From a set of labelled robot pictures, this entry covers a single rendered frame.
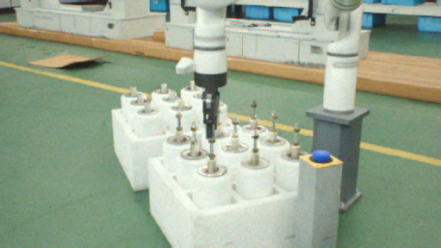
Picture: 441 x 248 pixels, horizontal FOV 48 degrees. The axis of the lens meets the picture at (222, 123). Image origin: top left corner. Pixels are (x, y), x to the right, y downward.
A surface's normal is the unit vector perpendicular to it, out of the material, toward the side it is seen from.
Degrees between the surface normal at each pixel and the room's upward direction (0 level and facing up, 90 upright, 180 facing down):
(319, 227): 90
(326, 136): 90
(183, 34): 90
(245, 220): 90
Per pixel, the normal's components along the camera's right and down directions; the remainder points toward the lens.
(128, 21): 0.79, 0.19
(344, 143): 0.12, 0.31
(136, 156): 0.36, 0.30
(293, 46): -0.62, 0.25
